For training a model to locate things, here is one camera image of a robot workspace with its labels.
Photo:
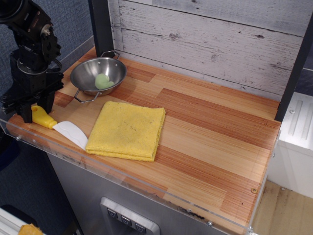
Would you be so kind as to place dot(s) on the clear acrylic guard rail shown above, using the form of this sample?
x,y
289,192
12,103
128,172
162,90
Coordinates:
x,y
213,175

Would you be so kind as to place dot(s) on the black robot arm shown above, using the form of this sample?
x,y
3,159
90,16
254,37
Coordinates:
x,y
35,69

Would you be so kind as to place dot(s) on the stainless steel toy cabinet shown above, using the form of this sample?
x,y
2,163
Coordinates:
x,y
85,189

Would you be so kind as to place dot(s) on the green toy vegetable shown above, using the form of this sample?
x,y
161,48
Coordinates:
x,y
102,81

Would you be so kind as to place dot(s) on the silver button control panel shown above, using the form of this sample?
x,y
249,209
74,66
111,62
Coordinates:
x,y
121,220

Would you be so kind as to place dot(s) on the yellow object at bottom left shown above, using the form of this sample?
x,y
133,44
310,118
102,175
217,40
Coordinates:
x,y
29,229

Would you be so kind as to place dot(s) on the folded yellow cloth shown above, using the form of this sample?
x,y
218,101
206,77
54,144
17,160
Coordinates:
x,y
126,131

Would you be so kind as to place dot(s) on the yellow handled white toy knife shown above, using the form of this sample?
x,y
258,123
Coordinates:
x,y
65,128

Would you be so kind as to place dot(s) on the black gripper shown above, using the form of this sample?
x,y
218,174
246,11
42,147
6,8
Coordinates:
x,y
29,88

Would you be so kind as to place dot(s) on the right black frame post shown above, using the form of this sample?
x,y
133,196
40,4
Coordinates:
x,y
296,72

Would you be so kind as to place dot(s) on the white ribbed shelf unit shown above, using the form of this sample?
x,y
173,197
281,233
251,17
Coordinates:
x,y
292,163

